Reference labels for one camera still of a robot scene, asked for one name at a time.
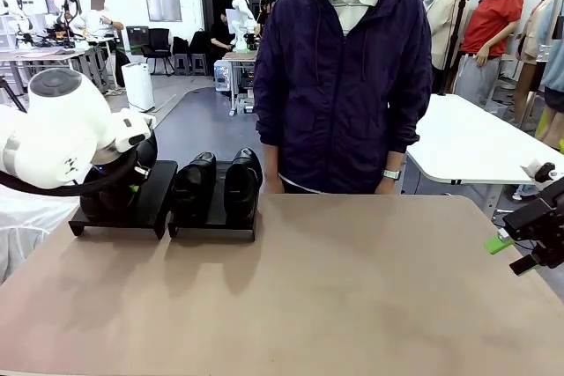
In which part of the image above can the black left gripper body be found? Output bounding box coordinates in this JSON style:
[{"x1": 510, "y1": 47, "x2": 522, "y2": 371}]
[{"x1": 131, "y1": 131, "x2": 159, "y2": 177}]

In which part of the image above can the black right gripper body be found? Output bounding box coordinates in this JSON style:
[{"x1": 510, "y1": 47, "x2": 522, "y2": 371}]
[{"x1": 531, "y1": 181, "x2": 564, "y2": 267}]

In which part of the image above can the person's right forearm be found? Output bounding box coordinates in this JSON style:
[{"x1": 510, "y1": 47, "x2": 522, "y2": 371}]
[{"x1": 255, "y1": 127, "x2": 283, "y2": 173}]

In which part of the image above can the person's left forearm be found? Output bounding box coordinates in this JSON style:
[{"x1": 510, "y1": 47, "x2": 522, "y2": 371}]
[{"x1": 381, "y1": 124, "x2": 420, "y2": 173}]

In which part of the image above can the black shoe stand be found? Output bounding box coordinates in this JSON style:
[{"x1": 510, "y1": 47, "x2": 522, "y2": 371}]
[
  {"x1": 166, "y1": 159, "x2": 259, "y2": 243},
  {"x1": 69, "y1": 159, "x2": 178, "y2": 239}
]

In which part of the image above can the person's right hand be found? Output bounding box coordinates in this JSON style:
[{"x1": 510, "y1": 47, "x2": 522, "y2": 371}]
[{"x1": 263, "y1": 171, "x2": 283, "y2": 195}]

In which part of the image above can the white air purifier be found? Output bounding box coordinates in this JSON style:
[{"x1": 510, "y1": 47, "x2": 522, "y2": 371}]
[{"x1": 121, "y1": 63, "x2": 155, "y2": 113}]

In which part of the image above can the lit computer case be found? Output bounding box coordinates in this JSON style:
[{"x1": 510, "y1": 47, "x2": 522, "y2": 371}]
[{"x1": 213, "y1": 60, "x2": 234, "y2": 93}]

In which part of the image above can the black office chair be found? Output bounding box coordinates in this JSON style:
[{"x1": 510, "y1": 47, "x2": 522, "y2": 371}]
[{"x1": 140, "y1": 27, "x2": 175, "y2": 76}]

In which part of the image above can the black monitor panel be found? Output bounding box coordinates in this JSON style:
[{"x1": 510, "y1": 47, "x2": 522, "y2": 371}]
[{"x1": 126, "y1": 26, "x2": 150, "y2": 56}]

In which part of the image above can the white plastic cover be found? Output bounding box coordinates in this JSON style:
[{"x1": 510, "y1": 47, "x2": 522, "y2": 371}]
[{"x1": 0, "y1": 193, "x2": 80, "y2": 284}]

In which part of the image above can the wooden top desk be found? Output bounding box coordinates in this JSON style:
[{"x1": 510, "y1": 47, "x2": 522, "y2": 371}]
[{"x1": 222, "y1": 50, "x2": 261, "y2": 117}]

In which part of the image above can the seated person in black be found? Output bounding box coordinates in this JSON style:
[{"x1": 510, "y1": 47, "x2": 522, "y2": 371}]
[{"x1": 209, "y1": 12, "x2": 237, "y2": 60}]

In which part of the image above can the grey work desk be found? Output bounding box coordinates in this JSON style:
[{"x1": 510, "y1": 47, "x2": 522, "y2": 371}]
[{"x1": 0, "y1": 48, "x2": 111, "y2": 86}]

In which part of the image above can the seated person in white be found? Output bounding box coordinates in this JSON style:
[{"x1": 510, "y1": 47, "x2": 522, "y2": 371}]
[{"x1": 83, "y1": 0, "x2": 127, "y2": 42}]

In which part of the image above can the black tripod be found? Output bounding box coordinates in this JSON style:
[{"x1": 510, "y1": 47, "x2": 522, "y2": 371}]
[{"x1": 0, "y1": 76, "x2": 28, "y2": 114}]

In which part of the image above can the mannequin with bucket hat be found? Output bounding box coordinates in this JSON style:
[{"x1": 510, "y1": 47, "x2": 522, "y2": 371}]
[{"x1": 515, "y1": 0, "x2": 564, "y2": 139}]

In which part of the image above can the person wearing headset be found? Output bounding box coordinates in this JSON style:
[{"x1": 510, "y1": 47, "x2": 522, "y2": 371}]
[{"x1": 257, "y1": 0, "x2": 278, "y2": 25}]

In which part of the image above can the person in purple jacket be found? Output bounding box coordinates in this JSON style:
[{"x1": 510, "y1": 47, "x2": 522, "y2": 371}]
[{"x1": 252, "y1": 0, "x2": 433, "y2": 195}]

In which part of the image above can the mannequin in beige coat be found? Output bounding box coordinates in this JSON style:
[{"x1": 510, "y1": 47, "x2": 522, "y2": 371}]
[{"x1": 422, "y1": 0, "x2": 471, "y2": 95}]

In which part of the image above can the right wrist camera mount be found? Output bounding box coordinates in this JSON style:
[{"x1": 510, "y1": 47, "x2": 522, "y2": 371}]
[{"x1": 521, "y1": 158, "x2": 559, "y2": 183}]

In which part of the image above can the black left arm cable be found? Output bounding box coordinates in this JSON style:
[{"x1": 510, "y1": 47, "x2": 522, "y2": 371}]
[{"x1": 0, "y1": 153, "x2": 142, "y2": 196}]

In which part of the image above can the black camera stand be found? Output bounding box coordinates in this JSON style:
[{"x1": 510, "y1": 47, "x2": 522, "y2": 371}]
[{"x1": 442, "y1": 0, "x2": 468, "y2": 95}]

